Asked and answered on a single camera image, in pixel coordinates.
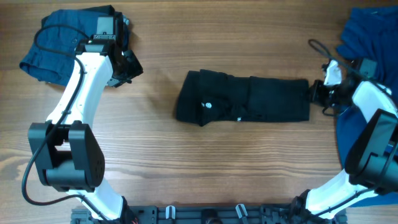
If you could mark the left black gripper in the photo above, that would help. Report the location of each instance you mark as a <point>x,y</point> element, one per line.
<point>136,70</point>

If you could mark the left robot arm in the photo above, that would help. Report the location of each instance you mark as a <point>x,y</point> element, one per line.
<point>64,149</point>

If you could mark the white rail clip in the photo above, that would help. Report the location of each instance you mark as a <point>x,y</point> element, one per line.
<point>170,212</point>
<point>241,211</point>

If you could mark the left white rail clip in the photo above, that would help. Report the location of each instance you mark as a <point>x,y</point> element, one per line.
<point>170,212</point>

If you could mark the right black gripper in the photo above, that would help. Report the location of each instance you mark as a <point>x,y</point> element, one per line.
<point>314,91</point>

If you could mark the black t-shirt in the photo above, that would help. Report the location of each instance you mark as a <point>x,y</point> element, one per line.
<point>208,96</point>

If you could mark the folded dark blue shirt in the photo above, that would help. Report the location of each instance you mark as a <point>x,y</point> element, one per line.
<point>48,60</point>

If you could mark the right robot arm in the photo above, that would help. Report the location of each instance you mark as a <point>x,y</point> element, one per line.
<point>371,164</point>

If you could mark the blue t-shirt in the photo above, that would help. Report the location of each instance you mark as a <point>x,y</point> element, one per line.
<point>369,33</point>

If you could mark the right white rail clip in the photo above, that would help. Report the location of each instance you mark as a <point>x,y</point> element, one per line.
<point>241,211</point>

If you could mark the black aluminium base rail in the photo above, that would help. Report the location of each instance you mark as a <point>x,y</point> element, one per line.
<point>264,214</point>

